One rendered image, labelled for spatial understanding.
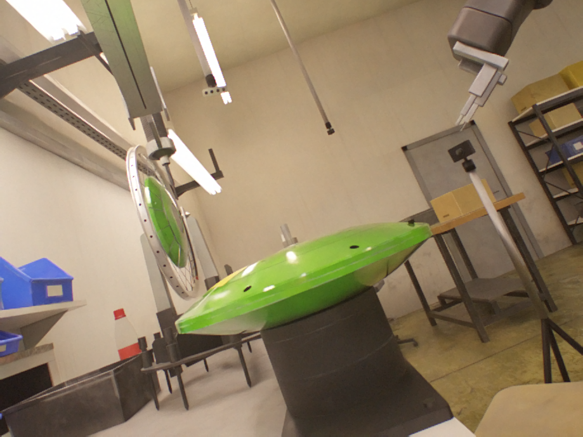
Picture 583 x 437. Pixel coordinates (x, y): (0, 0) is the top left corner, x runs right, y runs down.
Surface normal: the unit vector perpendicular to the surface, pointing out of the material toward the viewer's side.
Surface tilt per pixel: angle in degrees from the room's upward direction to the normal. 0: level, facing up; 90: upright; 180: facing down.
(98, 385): 94
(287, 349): 90
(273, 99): 90
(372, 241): 25
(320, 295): 156
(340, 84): 90
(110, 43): 174
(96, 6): 174
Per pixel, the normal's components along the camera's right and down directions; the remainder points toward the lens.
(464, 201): 0.22, -0.29
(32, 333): -0.04, -0.20
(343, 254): -0.25, -0.95
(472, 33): -0.51, 0.01
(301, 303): 0.28, 0.77
